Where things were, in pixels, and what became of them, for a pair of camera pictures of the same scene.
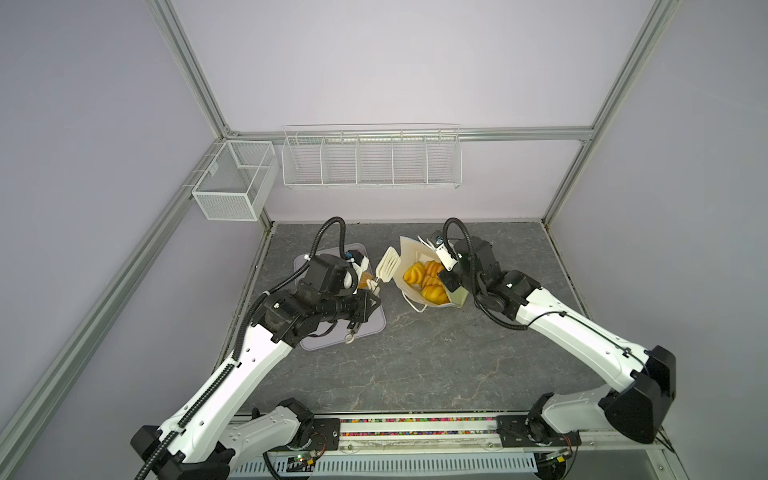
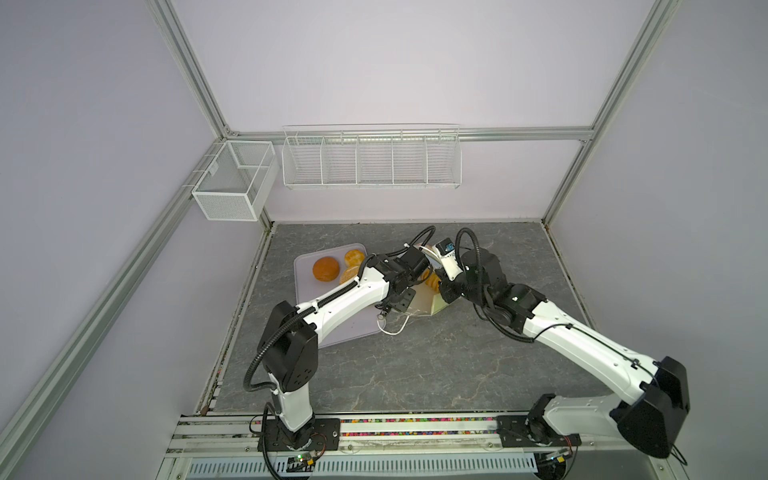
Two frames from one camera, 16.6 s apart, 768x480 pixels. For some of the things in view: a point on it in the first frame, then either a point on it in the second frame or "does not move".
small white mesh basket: [235, 186] does not move
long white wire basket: [378, 156] does not move
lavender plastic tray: [336, 337] does not move
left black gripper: [364, 299] → [405, 303]
